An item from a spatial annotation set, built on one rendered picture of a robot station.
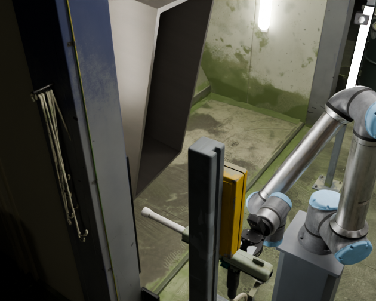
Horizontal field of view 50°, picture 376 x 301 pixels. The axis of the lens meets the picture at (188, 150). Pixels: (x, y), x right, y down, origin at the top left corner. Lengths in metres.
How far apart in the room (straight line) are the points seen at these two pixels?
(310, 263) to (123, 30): 1.36
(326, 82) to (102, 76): 2.97
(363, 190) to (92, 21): 1.10
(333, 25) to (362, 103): 2.37
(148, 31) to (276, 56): 2.35
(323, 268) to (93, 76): 1.32
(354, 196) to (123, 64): 1.18
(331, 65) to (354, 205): 2.38
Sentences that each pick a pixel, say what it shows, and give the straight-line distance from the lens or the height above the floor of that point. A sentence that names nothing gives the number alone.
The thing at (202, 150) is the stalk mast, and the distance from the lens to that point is 0.83.
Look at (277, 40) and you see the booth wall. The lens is 4.02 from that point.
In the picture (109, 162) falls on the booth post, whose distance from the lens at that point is 1.38.
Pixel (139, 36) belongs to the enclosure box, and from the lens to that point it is 1.91.
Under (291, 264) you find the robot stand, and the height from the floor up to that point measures 0.56.
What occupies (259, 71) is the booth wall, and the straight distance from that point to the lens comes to 4.20.
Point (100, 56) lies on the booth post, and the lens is 1.22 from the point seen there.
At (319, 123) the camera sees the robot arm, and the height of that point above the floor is 1.33.
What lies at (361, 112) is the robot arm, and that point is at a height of 1.45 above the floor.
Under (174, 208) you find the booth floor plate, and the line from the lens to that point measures 3.06.
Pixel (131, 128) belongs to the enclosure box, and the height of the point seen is 0.99.
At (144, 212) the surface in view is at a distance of 1.44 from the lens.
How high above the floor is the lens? 2.11
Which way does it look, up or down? 34 degrees down
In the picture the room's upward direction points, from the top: straight up
